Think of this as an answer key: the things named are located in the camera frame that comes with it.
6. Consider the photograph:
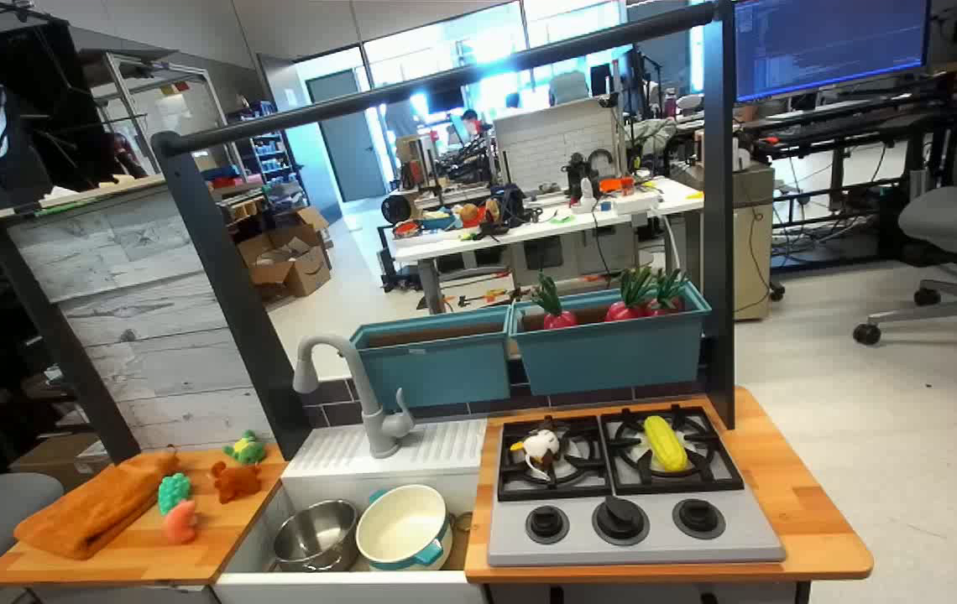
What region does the yellow-green toy fruit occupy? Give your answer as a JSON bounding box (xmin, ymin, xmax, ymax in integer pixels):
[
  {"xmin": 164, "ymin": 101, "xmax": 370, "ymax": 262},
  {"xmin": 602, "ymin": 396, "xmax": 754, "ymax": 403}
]
[{"xmin": 222, "ymin": 428, "xmax": 267, "ymax": 471}]

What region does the orange plush toy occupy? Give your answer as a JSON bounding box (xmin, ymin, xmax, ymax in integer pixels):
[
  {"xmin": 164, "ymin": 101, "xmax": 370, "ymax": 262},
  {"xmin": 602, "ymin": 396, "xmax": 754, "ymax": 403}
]
[{"xmin": 208, "ymin": 456, "xmax": 265, "ymax": 502}]

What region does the pink heart plush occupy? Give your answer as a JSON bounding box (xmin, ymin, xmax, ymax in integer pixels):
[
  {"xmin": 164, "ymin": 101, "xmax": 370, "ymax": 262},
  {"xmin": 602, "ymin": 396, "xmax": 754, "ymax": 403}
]
[{"xmin": 159, "ymin": 497, "xmax": 205, "ymax": 546}]

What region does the black stove grate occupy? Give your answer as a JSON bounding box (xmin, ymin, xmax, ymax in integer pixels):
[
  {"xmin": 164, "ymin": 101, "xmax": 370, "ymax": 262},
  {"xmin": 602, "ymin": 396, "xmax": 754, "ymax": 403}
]
[
  {"xmin": 495, "ymin": 412, "xmax": 614, "ymax": 502},
  {"xmin": 598, "ymin": 403, "xmax": 745, "ymax": 497}
]

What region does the black stove knob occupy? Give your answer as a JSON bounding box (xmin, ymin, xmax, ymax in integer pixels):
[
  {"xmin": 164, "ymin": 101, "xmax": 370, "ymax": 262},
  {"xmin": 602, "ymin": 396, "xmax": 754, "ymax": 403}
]
[
  {"xmin": 523, "ymin": 502, "xmax": 570, "ymax": 546},
  {"xmin": 591, "ymin": 494, "xmax": 651, "ymax": 546},
  {"xmin": 670, "ymin": 497, "xmax": 730, "ymax": 540}
]

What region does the grey toy stove top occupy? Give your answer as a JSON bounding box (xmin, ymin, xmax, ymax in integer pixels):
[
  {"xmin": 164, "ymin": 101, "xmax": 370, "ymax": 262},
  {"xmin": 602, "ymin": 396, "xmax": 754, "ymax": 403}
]
[{"xmin": 482, "ymin": 403, "xmax": 790, "ymax": 571}]

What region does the red radish toy plant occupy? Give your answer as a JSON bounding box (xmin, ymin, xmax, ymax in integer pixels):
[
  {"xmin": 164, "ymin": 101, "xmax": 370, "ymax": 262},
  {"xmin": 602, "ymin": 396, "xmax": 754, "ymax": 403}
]
[
  {"xmin": 602, "ymin": 265, "xmax": 658, "ymax": 327},
  {"xmin": 651, "ymin": 265, "xmax": 692, "ymax": 317},
  {"xmin": 527, "ymin": 273, "xmax": 582, "ymax": 332}
]

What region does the teal planter box empty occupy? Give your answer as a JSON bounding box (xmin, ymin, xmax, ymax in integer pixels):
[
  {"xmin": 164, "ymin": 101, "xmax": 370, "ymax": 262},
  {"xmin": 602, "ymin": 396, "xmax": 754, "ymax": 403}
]
[{"xmin": 345, "ymin": 310, "xmax": 516, "ymax": 412}]

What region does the white work desk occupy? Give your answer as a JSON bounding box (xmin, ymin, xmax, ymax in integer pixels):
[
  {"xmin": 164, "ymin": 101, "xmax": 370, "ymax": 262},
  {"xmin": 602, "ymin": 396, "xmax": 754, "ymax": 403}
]
[{"xmin": 388, "ymin": 176, "xmax": 708, "ymax": 317}]

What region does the teal planter box with plants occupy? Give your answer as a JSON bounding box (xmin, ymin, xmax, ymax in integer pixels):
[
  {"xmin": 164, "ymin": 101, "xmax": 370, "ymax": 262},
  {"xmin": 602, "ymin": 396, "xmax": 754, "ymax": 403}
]
[{"xmin": 506, "ymin": 280, "xmax": 715, "ymax": 401}]

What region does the white toy sink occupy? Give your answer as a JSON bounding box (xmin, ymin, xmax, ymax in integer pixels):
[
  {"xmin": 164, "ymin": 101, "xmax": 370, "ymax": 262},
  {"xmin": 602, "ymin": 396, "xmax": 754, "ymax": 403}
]
[{"xmin": 211, "ymin": 417, "xmax": 489, "ymax": 604}]

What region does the grey toy faucet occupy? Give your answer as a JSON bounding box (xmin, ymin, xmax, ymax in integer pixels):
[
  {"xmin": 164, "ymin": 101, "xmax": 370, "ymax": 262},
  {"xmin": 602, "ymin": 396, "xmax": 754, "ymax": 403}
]
[{"xmin": 289, "ymin": 336, "xmax": 421, "ymax": 463}]

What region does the white panel board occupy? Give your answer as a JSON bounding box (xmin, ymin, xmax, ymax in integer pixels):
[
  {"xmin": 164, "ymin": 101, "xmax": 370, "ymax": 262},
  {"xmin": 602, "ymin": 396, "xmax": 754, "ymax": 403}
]
[{"xmin": 489, "ymin": 99, "xmax": 629, "ymax": 194}]

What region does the cardboard box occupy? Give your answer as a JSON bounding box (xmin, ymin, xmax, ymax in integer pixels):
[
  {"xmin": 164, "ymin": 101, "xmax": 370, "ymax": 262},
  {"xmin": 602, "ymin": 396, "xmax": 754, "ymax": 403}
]
[{"xmin": 235, "ymin": 206, "xmax": 336, "ymax": 302}]

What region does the green bowl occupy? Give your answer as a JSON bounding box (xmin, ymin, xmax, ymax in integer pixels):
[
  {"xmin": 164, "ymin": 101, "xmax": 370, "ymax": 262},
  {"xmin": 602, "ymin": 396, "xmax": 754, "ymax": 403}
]
[{"xmin": 353, "ymin": 480, "xmax": 457, "ymax": 575}]

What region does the yellow corn toy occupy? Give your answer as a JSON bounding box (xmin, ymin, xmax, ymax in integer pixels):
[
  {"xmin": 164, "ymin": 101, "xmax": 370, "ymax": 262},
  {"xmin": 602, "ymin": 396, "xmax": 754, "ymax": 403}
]
[{"xmin": 640, "ymin": 412, "xmax": 696, "ymax": 477}]

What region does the beige cabinet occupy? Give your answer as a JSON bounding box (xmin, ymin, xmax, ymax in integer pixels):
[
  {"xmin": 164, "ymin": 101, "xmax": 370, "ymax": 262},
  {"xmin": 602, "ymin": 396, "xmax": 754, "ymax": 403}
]
[{"xmin": 668, "ymin": 162, "xmax": 780, "ymax": 327}]

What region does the stainless steel bowl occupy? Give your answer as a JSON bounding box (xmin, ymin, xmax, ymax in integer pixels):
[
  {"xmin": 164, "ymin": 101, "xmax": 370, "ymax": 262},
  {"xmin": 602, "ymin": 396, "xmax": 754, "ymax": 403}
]
[{"xmin": 267, "ymin": 497, "xmax": 364, "ymax": 575}]

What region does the teal grape bunch toy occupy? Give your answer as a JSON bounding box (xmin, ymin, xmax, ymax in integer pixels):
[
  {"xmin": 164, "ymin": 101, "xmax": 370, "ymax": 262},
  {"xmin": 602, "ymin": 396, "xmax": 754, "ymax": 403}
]
[{"xmin": 153, "ymin": 471, "xmax": 198, "ymax": 516}]

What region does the black computer desk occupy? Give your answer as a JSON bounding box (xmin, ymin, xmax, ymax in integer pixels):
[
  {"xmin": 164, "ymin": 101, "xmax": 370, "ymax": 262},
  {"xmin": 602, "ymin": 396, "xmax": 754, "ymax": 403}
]
[{"xmin": 738, "ymin": 93, "xmax": 957, "ymax": 273}]

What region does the computer monitor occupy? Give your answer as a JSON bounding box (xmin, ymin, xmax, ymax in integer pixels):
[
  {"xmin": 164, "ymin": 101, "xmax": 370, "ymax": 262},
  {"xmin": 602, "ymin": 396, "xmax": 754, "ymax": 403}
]
[{"xmin": 730, "ymin": 0, "xmax": 937, "ymax": 109}]

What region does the black metal frame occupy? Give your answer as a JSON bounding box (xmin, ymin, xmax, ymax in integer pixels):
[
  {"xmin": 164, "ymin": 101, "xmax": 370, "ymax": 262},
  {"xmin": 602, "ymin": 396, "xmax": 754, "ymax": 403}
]
[{"xmin": 149, "ymin": 0, "xmax": 738, "ymax": 463}]

